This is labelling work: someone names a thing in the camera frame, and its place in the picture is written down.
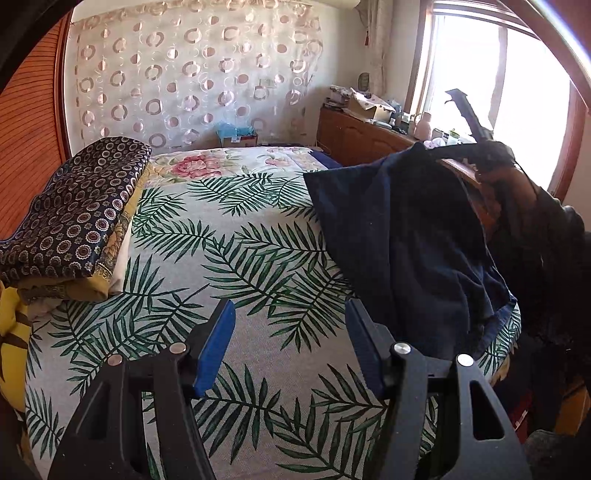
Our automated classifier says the white curtain with circle pattern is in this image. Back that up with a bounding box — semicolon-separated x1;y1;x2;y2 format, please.
65;0;324;151

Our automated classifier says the pink bottle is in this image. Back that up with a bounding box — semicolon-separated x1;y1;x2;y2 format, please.
413;112;435;139

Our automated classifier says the person's right hand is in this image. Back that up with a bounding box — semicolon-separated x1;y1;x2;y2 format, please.
475;164;539;217

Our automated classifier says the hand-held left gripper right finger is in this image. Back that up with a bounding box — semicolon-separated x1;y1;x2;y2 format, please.
345;299;534;480

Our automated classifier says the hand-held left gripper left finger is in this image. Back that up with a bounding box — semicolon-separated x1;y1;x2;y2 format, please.
46;298;237;480

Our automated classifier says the window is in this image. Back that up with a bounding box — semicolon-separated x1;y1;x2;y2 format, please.
411;9;587;199

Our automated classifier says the folded dark circle-patterned cloth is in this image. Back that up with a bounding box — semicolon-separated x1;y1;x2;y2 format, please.
0;137;153;289

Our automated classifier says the open cardboard box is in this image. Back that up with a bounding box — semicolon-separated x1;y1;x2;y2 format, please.
346;88;395;123

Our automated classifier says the beige window curtain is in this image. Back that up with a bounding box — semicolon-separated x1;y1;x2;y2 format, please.
360;0;435;97

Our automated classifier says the wooden slatted wardrobe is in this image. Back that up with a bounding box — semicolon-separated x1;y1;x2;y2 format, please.
0;14;75;241

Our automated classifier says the wooden cabinet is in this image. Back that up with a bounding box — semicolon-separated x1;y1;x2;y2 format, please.
316;106;490;241

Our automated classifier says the small box with blue packs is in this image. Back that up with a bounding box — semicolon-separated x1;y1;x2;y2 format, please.
216;122;259;148

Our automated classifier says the navy blanket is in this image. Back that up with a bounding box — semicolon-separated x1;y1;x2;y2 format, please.
314;147;345;169

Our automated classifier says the yellow brown striped cloth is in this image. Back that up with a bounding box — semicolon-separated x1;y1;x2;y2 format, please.
0;281;33;411

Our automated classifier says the person's right forearm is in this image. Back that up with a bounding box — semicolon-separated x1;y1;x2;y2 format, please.
489;185;591;342

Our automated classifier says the folded white cloth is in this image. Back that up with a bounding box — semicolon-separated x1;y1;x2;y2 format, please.
108;222;134;294

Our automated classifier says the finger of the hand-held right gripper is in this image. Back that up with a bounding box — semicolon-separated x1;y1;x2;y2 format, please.
444;89;492;141
422;141;485;160

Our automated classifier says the floral blanket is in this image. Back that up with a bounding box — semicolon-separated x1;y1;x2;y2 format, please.
148;145;324;185

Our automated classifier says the navy t-shirt with orange print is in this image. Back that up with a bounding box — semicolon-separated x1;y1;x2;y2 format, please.
303;142;518;370

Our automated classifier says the palm leaf print bed sheet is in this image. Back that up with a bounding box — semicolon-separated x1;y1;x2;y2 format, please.
25;173;522;480

